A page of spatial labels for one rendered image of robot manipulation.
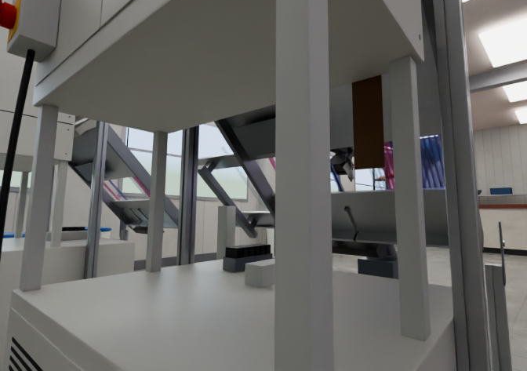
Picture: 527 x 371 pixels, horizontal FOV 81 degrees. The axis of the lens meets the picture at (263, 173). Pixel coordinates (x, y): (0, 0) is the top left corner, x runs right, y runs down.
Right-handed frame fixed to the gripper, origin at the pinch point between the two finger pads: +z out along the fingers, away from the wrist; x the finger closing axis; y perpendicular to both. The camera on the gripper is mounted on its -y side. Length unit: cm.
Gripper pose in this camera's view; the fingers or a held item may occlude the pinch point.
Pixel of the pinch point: (332, 182)
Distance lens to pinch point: 128.0
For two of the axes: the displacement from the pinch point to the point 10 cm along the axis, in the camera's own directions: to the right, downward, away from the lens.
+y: 5.5, 5.8, 5.9
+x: -7.6, 0.7, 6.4
